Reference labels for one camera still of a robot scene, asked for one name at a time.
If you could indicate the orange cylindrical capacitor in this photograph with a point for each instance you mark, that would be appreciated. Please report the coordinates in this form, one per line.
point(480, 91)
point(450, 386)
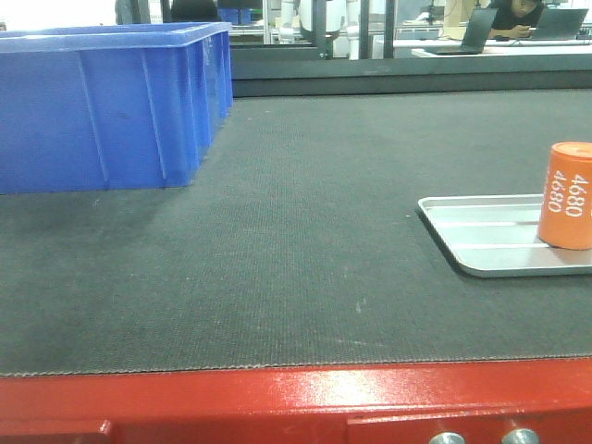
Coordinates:
point(565, 215)

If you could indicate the dark conveyor belt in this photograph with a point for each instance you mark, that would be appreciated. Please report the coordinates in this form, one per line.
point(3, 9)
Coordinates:
point(298, 242)

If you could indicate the silver metal tray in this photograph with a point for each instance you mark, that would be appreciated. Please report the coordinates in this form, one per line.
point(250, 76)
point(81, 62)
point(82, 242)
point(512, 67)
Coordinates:
point(495, 236)

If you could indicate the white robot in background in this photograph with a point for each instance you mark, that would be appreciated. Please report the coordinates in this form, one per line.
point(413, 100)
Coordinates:
point(316, 25)

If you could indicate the large blue plastic crate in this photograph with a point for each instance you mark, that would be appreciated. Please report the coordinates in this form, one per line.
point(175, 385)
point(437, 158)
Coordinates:
point(111, 107)

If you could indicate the left silver bolt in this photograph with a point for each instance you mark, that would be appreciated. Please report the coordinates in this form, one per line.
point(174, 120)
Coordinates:
point(447, 437)

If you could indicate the silver bolt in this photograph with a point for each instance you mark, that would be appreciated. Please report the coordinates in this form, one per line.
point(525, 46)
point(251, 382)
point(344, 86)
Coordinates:
point(447, 437)
point(521, 436)

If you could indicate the black laptop left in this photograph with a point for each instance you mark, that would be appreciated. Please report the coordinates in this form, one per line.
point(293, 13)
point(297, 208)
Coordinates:
point(475, 36)

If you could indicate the seated person in black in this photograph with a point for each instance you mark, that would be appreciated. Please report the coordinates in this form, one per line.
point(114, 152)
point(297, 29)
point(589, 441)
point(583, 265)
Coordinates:
point(515, 18)

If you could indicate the right silver bolt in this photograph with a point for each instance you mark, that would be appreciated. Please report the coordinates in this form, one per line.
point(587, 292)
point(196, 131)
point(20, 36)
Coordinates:
point(521, 436)

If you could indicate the grey laptop right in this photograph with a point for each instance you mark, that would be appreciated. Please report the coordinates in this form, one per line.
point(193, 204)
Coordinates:
point(557, 24)

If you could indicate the red conveyor frame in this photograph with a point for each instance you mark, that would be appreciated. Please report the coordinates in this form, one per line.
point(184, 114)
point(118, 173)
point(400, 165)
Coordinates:
point(383, 403)

